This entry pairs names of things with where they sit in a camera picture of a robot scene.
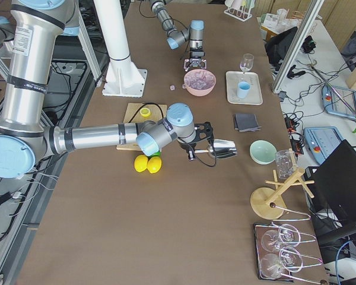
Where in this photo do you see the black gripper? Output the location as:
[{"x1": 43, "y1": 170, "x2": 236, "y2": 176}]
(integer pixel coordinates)
[
  {"x1": 183, "y1": 58, "x2": 207, "y2": 72},
  {"x1": 177, "y1": 138, "x2": 196, "y2": 162}
]

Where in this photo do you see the pink bowl of ice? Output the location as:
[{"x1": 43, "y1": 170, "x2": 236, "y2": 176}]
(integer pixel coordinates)
[{"x1": 183, "y1": 69, "x2": 217, "y2": 97}]

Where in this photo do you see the steel ice scoop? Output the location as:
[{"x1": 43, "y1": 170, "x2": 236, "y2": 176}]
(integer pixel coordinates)
[{"x1": 194, "y1": 139, "x2": 238, "y2": 159}]

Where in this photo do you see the blue plastic cup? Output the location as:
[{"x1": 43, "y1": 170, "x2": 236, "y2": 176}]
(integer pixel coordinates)
[{"x1": 236, "y1": 81, "x2": 250, "y2": 99}]

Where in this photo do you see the green lime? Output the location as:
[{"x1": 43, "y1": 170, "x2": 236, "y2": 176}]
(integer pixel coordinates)
[{"x1": 149, "y1": 151, "x2": 161, "y2": 158}]

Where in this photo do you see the cream plastic tray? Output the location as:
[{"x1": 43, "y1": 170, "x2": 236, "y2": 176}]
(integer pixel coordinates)
[{"x1": 225, "y1": 71, "x2": 263, "y2": 105}]

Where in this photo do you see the clear wine glass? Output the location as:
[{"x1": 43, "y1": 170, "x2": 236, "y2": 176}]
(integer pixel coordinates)
[{"x1": 239, "y1": 53, "x2": 254, "y2": 75}]

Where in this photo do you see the bamboo cutting board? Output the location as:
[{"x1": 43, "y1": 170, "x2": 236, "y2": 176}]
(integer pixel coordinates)
[{"x1": 115, "y1": 102, "x2": 169, "y2": 153}]

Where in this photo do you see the yellow lemon half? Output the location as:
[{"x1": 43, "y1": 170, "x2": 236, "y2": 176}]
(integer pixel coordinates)
[{"x1": 139, "y1": 107, "x2": 151, "y2": 118}]

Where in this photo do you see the grey folded cloth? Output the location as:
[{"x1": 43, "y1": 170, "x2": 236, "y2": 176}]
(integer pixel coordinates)
[{"x1": 234, "y1": 113, "x2": 260, "y2": 132}]

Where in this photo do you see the green ceramic bowl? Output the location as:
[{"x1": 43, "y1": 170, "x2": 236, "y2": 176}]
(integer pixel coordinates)
[{"x1": 250, "y1": 140, "x2": 276, "y2": 165}]

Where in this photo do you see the black bag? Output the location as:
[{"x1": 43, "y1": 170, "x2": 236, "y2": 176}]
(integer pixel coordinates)
[{"x1": 265, "y1": 27, "x2": 298, "y2": 71}]

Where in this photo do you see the clear glass on stand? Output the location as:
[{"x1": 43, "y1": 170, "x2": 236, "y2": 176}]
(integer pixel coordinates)
[{"x1": 275, "y1": 149, "x2": 297, "y2": 179}]

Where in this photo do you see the upturned wine glass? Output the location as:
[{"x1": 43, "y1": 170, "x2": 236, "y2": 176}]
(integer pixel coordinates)
[
  {"x1": 261, "y1": 224, "x2": 316, "y2": 253},
  {"x1": 259, "y1": 246, "x2": 324, "y2": 281}
]

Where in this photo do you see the blue teach pendant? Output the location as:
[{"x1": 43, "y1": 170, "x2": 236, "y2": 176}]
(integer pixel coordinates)
[
  {"x1": 322, "y1": 84, "x2": 356, "y2": 121},
  {"x1": 303, "y1": 126, "x2": 344, "y2": 164}
]

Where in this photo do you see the black glass tray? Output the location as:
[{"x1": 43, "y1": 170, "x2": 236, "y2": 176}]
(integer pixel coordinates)
[{"x1": 252, "y1": 222, "x2": 330, "y2": 281}]

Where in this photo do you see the black monitor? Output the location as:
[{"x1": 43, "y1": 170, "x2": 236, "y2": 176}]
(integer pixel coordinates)
[{"x1": 304, "y1": 139, "x2": 356, "y2": 238}]

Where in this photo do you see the white wire cup rack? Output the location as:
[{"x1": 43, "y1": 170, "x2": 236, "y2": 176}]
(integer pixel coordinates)
[{"x1": 224, "y1": 0, "x2": 255, "y2": 21}]

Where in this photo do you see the aluminium frame post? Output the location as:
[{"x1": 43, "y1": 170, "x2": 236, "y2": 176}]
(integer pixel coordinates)
[{"x1": 272, "y1": 0, "x2": 324, "y2": 94}]

